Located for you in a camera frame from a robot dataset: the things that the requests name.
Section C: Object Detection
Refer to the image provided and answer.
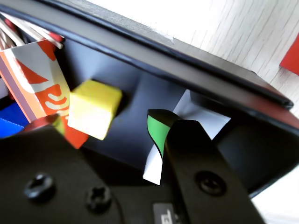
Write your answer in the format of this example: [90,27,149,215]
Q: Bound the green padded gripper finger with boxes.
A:
[146,108,267,224]

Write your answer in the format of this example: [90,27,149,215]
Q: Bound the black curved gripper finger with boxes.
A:
[0,113,127,224]

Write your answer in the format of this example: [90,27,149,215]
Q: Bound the yellow wooden cube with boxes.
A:
[67,79,123,141]

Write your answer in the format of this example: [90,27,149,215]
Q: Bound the red wooden cube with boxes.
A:
[279,32,299,77]

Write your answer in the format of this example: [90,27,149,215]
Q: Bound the black cardboard box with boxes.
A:
[0,0,299,199]

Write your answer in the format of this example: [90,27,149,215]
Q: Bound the white rectangular block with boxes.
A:
[142,88,232,186]

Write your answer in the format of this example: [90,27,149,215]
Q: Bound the blue wooden cube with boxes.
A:
[0,101,31,140]

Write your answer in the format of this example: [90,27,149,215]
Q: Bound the orange matchbox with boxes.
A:
[0,11,91,150]

